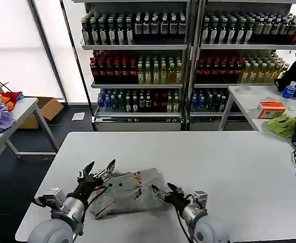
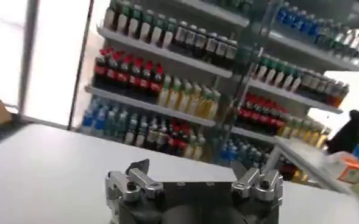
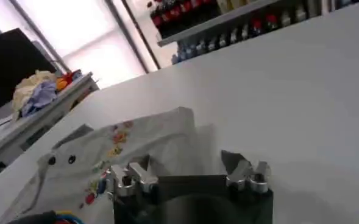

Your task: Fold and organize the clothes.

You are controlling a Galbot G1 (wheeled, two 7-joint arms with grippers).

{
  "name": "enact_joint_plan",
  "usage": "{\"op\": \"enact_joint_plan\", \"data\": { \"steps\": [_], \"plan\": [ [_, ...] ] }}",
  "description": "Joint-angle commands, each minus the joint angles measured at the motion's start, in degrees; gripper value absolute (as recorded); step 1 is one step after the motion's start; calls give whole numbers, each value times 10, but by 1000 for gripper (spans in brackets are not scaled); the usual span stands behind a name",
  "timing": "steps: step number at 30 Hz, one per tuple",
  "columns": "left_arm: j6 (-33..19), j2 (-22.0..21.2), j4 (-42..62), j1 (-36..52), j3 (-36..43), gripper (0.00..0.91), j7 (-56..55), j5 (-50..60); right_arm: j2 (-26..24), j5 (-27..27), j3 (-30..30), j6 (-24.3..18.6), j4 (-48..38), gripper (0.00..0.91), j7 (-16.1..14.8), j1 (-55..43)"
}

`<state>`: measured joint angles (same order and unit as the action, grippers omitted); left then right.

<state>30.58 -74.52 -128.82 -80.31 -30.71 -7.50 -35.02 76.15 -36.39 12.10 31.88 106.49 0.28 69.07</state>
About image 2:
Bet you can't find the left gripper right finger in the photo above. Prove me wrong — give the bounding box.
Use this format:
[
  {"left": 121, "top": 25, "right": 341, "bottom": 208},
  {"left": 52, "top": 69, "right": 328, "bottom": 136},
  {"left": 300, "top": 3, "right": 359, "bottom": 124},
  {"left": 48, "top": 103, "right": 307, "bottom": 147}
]
[{"left": 230, "top": 161, "right": 284, "bottom": 202}]

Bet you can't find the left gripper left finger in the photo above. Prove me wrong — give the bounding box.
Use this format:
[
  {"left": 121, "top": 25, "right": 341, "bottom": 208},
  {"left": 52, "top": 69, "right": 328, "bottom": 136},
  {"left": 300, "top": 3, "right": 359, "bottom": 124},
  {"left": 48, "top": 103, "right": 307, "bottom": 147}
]
[{"left": 105, "top": 158, "right": 165, "bottom": 204}]

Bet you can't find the white slanted board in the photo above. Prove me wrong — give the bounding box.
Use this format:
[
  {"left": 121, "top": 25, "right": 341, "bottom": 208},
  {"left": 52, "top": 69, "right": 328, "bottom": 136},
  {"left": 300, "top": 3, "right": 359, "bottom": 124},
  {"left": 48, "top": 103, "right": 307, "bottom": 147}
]
[{"left": 263, "top": 136, "right": 354, "bottom": 195}]

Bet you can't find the orange and white box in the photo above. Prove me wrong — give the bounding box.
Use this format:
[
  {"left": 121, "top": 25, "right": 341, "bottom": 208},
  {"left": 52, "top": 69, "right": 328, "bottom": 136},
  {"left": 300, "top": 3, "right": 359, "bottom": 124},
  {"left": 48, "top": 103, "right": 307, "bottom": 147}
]
[{"left": 331, "top": 151, "right": 359, "bottom": 184}]

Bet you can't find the shelf rack with drink bottles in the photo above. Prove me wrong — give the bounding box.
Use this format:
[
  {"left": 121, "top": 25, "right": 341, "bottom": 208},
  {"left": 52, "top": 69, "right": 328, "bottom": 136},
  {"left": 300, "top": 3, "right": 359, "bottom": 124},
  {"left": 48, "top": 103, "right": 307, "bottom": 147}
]
[
  {"left": 77, "top": 0, "right": 250, "bottom": 164},
  {"left": 215, "top": 0, "right": 359, "bottom": 183}
]

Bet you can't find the black bulky equipment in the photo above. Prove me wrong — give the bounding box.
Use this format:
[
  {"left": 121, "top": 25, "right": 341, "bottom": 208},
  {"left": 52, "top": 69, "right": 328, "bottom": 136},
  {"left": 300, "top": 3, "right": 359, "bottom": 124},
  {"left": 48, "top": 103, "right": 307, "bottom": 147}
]
[{"left": 324, "top": 109, "right": 359, "bottom": 169}]

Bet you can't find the thin dark pole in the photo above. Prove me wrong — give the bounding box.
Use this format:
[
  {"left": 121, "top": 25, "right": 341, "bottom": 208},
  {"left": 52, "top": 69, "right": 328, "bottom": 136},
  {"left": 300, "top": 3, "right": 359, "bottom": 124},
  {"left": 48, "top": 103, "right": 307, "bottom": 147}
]
[{"left": 66, "top": 0, "right": 95, "bottom": 130}]

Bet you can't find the grey metal post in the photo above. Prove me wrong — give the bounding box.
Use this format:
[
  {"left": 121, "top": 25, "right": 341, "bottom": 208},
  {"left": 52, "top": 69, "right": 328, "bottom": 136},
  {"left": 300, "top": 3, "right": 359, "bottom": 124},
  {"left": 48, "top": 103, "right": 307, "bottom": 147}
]
[{"left": 16, "top": 0, "right": 41, "bottom": 114}]

